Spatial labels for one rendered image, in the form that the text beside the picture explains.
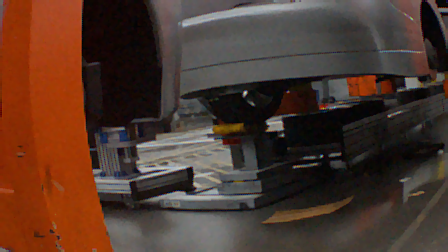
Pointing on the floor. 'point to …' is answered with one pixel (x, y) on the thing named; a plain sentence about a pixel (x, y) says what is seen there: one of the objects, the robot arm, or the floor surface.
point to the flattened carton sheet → (306, 212)
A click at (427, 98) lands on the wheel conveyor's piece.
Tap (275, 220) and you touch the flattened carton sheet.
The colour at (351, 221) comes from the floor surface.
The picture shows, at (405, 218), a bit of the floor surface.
